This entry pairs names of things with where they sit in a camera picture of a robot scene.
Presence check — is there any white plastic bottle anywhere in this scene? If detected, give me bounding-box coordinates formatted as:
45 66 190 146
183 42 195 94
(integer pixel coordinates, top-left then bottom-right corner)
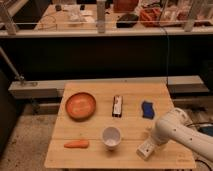
136 139 156 159

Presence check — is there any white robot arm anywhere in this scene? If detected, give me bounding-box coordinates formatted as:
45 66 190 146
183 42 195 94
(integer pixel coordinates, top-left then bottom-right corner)
150 108 213 162

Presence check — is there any orange ceramic bowl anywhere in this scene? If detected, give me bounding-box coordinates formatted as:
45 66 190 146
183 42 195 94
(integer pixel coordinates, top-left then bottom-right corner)
65 92 96 121

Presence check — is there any blue sponge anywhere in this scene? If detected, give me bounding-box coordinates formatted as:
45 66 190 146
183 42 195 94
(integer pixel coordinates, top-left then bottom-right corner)
141 101 155 119

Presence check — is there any white paper cup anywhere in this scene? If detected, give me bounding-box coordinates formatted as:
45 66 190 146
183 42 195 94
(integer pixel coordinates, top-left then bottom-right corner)
102 126 121 150

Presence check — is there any orange carrot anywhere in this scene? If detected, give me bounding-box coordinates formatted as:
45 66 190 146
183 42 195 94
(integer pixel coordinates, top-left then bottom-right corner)
64 140 89 148

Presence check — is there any black bag on bench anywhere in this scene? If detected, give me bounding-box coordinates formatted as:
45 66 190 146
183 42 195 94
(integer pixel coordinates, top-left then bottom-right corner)
116 13 139 28

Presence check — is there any orange box on bench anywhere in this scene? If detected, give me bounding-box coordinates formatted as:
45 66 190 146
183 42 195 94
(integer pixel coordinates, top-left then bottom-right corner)
140 8 161 27

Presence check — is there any diagonal metal rod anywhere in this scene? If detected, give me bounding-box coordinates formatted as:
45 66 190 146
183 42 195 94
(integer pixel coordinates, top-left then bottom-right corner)
0 46 25 86

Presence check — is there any black floor device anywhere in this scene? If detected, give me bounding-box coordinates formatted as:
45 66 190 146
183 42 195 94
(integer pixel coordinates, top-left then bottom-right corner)
198 126 213 137

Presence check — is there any metal frame post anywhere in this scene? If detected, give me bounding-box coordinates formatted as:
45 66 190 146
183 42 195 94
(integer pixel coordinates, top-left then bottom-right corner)
97 0 106 33

